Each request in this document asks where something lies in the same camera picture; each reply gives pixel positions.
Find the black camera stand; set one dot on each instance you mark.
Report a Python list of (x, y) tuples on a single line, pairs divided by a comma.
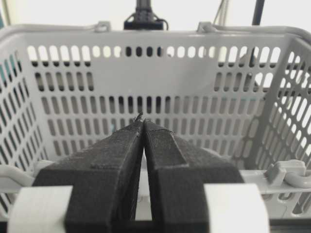
[(144, 18)]

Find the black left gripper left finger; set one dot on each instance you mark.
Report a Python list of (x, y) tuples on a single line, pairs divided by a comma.
[(85, 192)]

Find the white plastic shopping basket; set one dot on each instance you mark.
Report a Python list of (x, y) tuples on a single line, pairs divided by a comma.
[(242, 92)]

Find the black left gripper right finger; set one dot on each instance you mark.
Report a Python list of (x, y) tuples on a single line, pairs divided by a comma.
[(193, 190)]

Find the black vertical pole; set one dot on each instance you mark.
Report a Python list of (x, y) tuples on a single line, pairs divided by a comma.
[(258, 10)]

